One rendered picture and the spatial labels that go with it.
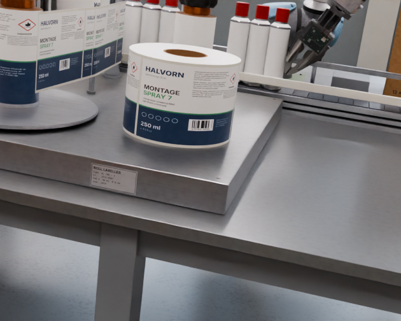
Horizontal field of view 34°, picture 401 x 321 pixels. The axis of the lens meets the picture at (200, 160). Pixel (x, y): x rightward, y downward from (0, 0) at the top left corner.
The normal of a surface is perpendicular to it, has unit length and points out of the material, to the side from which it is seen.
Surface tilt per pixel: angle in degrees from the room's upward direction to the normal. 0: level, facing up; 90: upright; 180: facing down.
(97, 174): 90
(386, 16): 90
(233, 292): 0
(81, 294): 0
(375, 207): 0
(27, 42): 90
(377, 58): 90
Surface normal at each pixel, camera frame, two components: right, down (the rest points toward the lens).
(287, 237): 0.12, -0.94
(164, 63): -0.28, 0.27
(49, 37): 0.93, 0.22
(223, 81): 0.71, 0.30
